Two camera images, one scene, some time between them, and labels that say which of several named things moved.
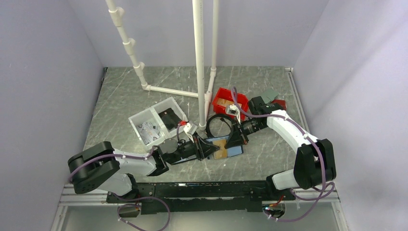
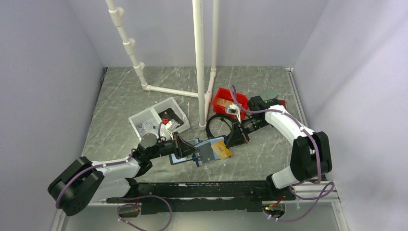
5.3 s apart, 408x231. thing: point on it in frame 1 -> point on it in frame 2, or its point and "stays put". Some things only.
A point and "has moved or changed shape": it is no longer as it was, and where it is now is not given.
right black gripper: x=236 y=139 stays put
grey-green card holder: x=269 y=96 stays put
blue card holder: x=230 y=152 has moved or changed shape
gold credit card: x=222 y=153 stays put
